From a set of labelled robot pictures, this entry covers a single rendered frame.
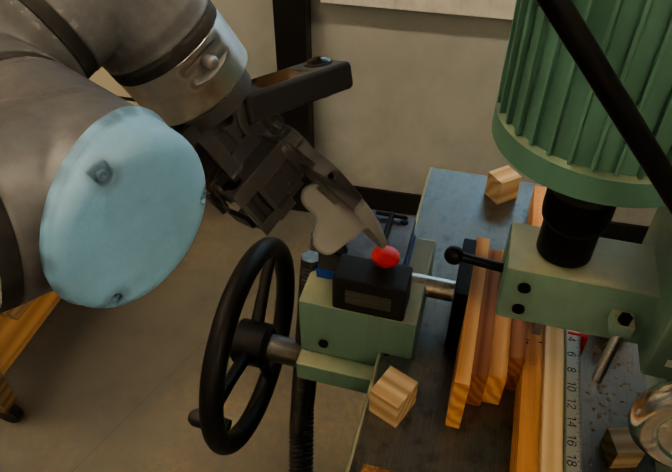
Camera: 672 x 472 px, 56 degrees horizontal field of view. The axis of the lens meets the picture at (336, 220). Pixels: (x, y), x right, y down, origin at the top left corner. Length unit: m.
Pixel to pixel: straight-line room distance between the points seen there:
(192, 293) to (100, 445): 0.54
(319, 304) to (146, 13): 0.39
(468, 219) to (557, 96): 0.47
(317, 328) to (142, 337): 1.28
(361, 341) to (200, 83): 0.38
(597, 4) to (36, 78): 0.32
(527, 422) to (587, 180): 0.28
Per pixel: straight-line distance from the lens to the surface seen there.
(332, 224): 0.54
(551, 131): 0.48
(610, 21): 0.43
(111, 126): 0.29
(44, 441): 1.86
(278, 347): 0.84
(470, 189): 0.97
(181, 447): 1.74
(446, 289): 0.73
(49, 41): 0.41
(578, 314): 0.65
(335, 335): 0.73
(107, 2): 0.42
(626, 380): 0.91
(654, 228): 0.69
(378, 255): 0.66
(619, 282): 0.63
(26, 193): 0.28
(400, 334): 0.70
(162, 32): 0.44
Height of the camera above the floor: 1.49
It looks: 42 degrees down
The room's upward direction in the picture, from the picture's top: straight up
